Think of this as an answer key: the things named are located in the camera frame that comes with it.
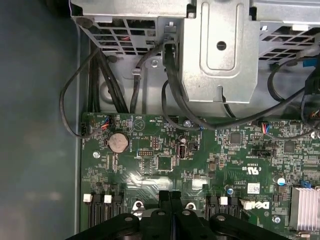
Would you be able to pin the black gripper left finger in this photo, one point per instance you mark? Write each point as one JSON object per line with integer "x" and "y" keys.
{"x": 163, "y": 200}

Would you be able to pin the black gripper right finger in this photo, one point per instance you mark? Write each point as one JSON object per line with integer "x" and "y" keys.
{"x": 176, "y": 200}

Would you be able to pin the RAM slot with black clip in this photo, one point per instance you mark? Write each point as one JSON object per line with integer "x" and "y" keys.
{"x": 213, "y": 205}
{"x": 118, "y": 203}
{"x": 234, "y": 206}
{"x": 97, "y": 207}

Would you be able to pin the RAM slot with white clip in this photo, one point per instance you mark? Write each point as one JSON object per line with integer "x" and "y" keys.
{"x": 223, "y": 200}
{"x": 107, "y": 199}
{"x": 247, "y": 205}
{"x": 87, "y": 198}

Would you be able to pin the black square chip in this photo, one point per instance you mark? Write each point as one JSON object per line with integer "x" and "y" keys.
{"x": 165, "y": 163}

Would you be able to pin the internal USB port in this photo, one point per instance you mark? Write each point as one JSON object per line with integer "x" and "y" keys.
{"x": 181, "y": 151}

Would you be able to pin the silver blue capacitor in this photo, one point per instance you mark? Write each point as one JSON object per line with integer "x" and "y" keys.
{"x": 229, "y": 191}
{"x": 281, "y": 180}

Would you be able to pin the green motherboard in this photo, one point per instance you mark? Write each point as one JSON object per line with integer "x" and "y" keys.
{"x": 220, "y": 162}

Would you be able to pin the round coin battery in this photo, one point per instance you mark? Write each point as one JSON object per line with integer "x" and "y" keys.
{"x": 118, "y": 142}

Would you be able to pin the silver motherboard screw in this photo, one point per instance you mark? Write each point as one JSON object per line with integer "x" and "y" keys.
{"x": 187, "y": 123}
{"x": 277, "y": 219}
{"x": 96, "y": 155}

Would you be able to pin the metal drive cage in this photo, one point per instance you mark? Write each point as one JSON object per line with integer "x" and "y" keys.
{"x": 195, "y": 87}

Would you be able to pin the silver finned heatsink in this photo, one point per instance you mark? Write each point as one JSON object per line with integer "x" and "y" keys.
{"x": 306, "y": 207}

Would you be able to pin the black PC case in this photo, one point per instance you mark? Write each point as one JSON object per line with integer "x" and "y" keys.
{"x": 37, "y": 125}

